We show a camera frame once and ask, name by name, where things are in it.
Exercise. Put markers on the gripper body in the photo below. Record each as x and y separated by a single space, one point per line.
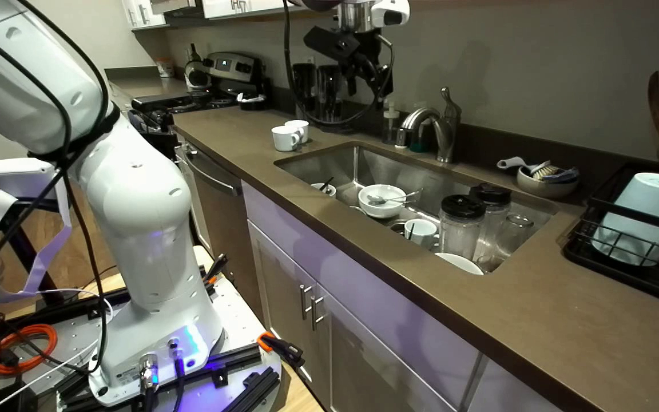
370 50

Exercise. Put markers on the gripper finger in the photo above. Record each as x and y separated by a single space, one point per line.
382 79
353 83

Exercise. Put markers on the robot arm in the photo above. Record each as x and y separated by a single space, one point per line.
135 200

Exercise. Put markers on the steel tap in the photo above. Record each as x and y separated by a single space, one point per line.
445 129

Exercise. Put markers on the open glass jar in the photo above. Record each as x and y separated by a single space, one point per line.
513 234

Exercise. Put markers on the clear soap dispenser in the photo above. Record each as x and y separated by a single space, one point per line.
390 123

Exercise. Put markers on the steel sink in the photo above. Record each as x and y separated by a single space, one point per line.
375 166

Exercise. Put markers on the black tray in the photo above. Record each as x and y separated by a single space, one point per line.
252 103

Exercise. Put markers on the small white cup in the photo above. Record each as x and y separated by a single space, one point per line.
324 190

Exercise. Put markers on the metal spoon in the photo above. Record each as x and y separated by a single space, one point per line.
389 199

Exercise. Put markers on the stove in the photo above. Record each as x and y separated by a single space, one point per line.
232 68

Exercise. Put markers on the white bowl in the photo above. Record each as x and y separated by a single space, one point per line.
378 209

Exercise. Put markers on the white mug with stick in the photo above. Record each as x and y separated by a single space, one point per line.
421 232

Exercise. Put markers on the black kettle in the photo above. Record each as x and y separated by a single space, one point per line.
195 74

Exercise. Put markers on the glass jar with black lid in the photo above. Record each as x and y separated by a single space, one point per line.
460 229
495 220

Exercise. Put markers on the dish brush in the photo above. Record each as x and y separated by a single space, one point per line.
544 170

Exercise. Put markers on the small jar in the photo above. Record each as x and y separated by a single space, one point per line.
165 68

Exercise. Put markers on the beige bowl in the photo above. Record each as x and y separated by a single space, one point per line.
544 187

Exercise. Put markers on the dishwasher door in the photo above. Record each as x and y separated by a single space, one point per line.
221 229

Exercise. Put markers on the white plate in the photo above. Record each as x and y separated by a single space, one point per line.
458 263

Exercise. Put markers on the cabinet door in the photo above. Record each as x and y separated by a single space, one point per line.
381 366
278 309

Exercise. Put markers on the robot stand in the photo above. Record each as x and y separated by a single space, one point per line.
238 320

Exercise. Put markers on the orange and black clamp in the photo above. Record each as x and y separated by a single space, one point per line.
278 345

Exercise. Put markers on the white upturned container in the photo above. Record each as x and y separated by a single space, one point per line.
644 197

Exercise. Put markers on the black dish rack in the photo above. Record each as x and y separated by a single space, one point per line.
610 269

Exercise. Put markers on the white paper strip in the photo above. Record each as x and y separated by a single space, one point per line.
49 252

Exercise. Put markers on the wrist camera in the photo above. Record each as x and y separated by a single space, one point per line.
329 43

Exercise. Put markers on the row of wall cabinets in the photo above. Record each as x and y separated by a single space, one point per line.
146 11

